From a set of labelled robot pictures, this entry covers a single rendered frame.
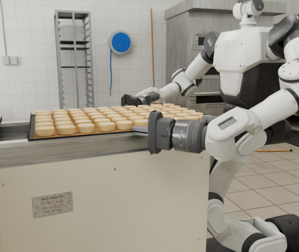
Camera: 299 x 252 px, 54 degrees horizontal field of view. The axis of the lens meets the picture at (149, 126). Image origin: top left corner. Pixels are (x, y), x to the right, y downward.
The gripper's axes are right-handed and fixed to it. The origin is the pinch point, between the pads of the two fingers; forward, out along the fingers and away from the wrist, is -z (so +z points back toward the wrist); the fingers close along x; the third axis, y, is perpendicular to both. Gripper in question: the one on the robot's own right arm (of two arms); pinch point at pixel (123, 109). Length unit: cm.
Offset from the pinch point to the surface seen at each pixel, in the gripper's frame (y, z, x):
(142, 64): -170, 374, 17
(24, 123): -21.6, -33.2, -1.6
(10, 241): -4, -58, -29
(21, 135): -22.6, -34.1, -6.2
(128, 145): 19.6, -31.8, -5.2
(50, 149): 3.9, -48.3, -4.1
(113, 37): -202, 328, 61
